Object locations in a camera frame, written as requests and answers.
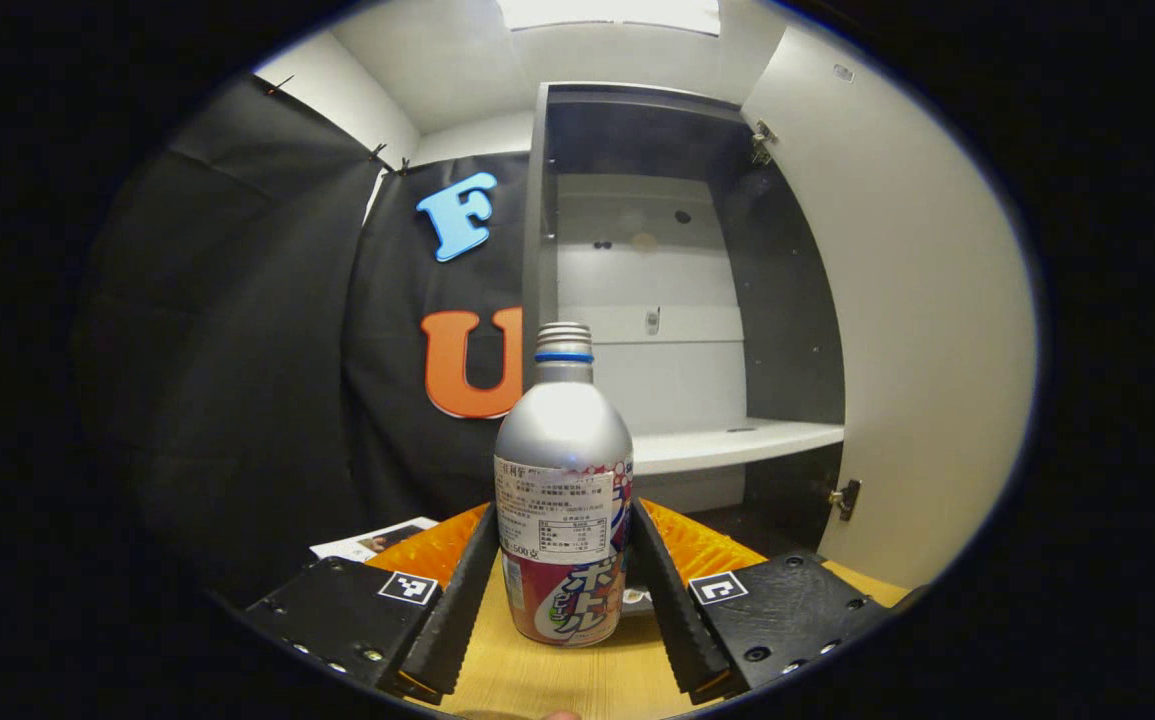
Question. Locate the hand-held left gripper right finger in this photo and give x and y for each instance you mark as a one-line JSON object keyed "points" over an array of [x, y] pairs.
{"points": [[672, 620]]}

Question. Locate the metal door hinge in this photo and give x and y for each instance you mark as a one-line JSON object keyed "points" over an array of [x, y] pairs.
{"points": [[845, 498], [763, 142]]}

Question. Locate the light grey cabinet door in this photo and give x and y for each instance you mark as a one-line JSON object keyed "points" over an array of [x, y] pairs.
{"points": [[927, 330]]}

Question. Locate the white cabinet shelf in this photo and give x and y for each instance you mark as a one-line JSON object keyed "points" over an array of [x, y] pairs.
{"points": [[727, 445]]}

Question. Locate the silver bottle with pink label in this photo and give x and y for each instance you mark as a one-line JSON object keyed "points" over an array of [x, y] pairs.
{"points": [[562, 460]]}

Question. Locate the long ceiling light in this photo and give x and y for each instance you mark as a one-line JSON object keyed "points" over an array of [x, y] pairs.
{"points": [[607, 12]]}

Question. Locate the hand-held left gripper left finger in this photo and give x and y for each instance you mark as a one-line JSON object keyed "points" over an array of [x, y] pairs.
{"points": [[462, 610]]}

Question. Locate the black backdrop cloth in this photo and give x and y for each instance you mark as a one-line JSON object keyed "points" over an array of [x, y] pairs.
{"points": [[237, 380]]}

